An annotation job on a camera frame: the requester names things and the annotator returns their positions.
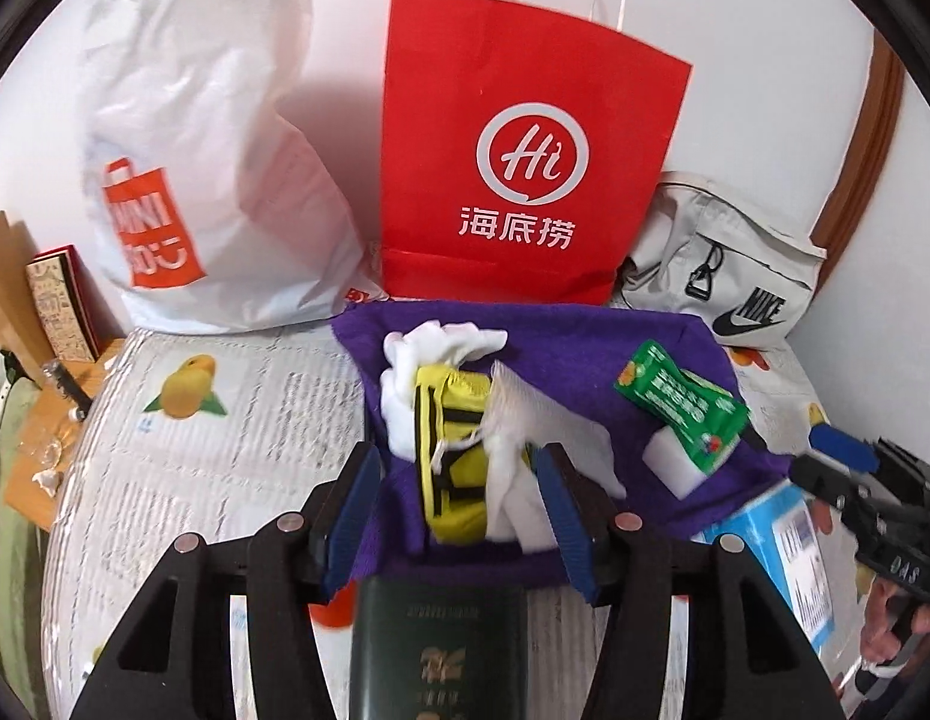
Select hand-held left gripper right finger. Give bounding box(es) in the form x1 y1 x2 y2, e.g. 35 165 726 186
531 442 848 720

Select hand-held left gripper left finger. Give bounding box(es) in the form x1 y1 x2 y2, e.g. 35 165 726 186
71 441 383 720

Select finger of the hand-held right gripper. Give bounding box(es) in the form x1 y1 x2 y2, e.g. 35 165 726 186
808 424 878 475
789 454 875 520

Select yellow pouch with black straps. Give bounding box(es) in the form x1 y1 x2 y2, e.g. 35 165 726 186
412 364 537 545

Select small green packet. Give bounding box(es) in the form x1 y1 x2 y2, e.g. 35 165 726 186
613 340 751 477

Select purple towel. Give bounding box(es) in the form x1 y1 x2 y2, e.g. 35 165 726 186
330 300 811 590

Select person's right hand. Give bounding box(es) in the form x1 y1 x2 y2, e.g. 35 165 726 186
859 583 930 667

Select large blue tissue pack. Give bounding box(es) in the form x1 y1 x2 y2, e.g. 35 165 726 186
694 480 878 653

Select white sponge block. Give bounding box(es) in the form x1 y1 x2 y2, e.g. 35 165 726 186
643 424 710 500

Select dark hardcover notebook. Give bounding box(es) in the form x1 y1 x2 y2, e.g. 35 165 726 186
349 579 537 720

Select white glove-like cloth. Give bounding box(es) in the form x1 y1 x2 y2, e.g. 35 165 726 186
379 321 511 458

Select grey waist bag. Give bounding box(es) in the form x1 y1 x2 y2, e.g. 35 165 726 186
619 171 830 350

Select wooden headboard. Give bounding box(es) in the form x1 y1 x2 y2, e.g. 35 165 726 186
814 30 908 256

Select crumpled clear plastic wrap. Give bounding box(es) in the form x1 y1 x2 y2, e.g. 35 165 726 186
26 427 83 492

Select black cylindrical object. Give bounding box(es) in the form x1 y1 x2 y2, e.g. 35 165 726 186
41 360 95 421

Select light green cloth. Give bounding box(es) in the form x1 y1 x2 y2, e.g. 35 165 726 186
0 367 61 691

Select patterned book red cover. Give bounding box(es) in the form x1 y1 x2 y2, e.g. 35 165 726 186
26 244 102 365

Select wooden furniture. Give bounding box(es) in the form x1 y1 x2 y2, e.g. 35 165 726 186
0 210 128 518

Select white plastic bag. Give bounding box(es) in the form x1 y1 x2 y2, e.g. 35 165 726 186
79 0 368 335

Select red paper bag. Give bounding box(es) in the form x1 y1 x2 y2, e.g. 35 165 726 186
379 0 695 310

